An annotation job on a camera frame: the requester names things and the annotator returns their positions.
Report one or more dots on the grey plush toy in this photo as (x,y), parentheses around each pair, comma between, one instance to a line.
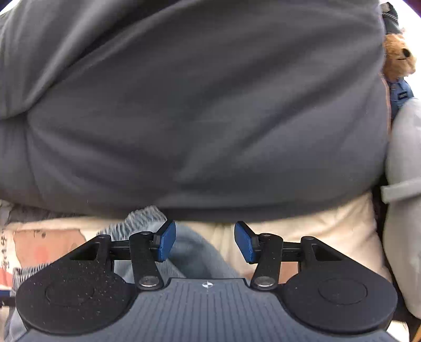
(404,164)

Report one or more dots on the bear printed bed sheet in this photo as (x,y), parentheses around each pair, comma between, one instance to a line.
(329,230)

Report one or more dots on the dark grey pillow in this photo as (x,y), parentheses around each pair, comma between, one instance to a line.
(197,98)

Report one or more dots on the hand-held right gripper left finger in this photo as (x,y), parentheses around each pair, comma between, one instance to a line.
(166,243)

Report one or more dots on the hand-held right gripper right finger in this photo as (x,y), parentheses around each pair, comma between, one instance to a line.
(244,245)

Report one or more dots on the grey furry cloth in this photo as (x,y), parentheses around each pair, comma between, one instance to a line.
(16,213)

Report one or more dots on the brown teddy bear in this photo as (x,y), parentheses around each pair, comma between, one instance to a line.
(396,56)

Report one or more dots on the blue denim pants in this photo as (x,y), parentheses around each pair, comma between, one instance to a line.
(194,250)

